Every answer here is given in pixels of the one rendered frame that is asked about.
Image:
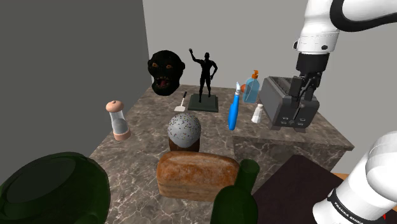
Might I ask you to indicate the dark green bottle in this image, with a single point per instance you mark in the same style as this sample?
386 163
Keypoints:
235 201

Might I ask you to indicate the grey toaster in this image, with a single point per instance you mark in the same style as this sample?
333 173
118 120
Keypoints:
279 105

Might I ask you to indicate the brown bread loaf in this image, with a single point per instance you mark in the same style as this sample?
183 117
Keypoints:
195 175

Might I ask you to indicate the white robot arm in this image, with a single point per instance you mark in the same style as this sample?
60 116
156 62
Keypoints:
319 28

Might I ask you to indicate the black human figure statue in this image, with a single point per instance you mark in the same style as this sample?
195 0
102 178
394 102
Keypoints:
205 77

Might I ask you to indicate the black monster head mask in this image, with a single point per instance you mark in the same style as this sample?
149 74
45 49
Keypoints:
166 73

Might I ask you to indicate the dark green round pot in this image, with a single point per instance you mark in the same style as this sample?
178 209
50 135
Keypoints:
52 189

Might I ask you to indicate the blue soap dispenser bottle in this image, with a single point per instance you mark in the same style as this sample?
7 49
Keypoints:
251 90

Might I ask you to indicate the white spatula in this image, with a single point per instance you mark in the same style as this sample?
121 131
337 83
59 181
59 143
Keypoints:
180 107

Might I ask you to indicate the white salt shaker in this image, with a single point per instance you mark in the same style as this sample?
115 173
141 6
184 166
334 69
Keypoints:
257 114

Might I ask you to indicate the dark robot stand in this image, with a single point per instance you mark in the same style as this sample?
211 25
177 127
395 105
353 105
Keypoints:
294 189

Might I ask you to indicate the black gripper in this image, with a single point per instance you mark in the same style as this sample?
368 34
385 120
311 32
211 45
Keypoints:
311 63

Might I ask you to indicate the sprinkled frosted brown cake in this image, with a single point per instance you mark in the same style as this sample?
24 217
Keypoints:
184 131

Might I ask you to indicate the pink glass pepper mill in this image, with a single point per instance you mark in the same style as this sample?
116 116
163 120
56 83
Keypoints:
118 122

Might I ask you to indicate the orange ball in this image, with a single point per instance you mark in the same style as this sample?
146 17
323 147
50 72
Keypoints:
243 88

